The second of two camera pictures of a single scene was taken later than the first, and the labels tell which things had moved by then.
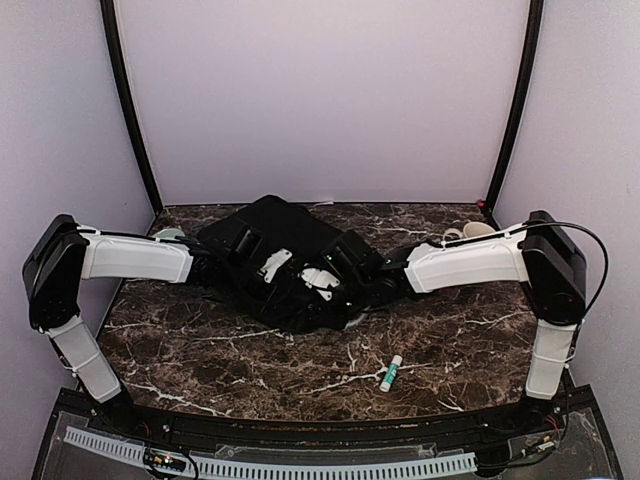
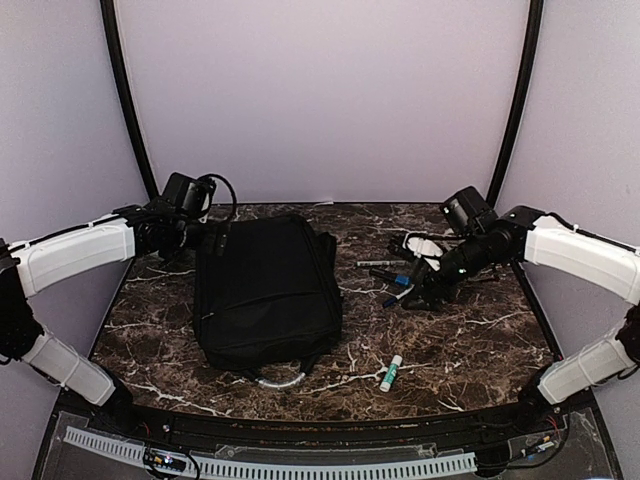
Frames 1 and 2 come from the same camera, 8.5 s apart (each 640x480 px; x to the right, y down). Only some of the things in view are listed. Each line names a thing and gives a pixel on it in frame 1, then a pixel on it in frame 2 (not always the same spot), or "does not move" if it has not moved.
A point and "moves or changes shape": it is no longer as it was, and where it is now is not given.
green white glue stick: (396, 362) does not move
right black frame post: (534, 34) does not move
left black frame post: (109, 15) does not move
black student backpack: (287, 265) moves or changes shape
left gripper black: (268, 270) to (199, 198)
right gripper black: (325, 288) to (426, 283)
